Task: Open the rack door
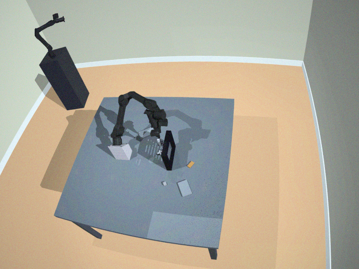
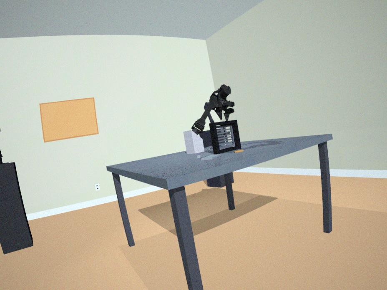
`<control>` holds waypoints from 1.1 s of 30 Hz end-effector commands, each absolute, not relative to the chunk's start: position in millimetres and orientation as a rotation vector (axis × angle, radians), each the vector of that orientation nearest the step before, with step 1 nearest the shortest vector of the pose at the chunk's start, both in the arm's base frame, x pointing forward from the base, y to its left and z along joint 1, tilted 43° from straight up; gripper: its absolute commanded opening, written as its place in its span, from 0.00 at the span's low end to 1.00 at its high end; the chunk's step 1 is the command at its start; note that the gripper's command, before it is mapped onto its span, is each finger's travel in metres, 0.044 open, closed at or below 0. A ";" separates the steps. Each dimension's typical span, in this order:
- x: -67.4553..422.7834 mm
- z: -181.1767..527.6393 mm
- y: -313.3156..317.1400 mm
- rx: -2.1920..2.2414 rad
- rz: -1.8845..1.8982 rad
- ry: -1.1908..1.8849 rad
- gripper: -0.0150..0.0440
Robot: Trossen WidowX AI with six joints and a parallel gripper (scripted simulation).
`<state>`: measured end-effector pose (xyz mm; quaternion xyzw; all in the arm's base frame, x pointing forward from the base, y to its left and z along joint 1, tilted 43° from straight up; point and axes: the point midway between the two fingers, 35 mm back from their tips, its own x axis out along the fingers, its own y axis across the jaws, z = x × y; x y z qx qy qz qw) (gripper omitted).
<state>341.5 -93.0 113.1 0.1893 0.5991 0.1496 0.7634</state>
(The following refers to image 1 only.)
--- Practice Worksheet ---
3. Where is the tan rectangular block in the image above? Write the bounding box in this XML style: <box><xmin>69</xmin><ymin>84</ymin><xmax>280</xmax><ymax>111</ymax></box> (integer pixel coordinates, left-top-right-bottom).
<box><xmin>187</xmin><ymin>161</ymin><xmax>194</xmax><ymax>168</ymax></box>

